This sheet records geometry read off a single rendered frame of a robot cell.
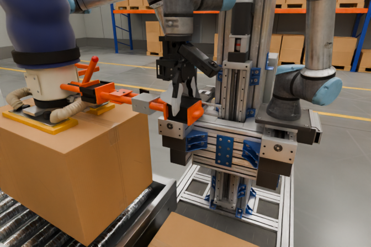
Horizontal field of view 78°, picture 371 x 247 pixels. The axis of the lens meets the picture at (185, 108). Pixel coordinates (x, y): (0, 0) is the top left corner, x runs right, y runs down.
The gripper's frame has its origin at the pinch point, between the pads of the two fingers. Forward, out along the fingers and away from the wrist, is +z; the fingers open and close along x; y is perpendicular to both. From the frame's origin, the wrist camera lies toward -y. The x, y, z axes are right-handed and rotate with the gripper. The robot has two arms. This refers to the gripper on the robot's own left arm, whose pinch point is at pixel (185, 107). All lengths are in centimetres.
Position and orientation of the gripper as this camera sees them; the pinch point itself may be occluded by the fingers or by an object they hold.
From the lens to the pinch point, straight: 66.4
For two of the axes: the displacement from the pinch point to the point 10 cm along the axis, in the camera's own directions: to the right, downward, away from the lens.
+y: -8.8, -1.8, 4.5
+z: 0.0, 9.3, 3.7
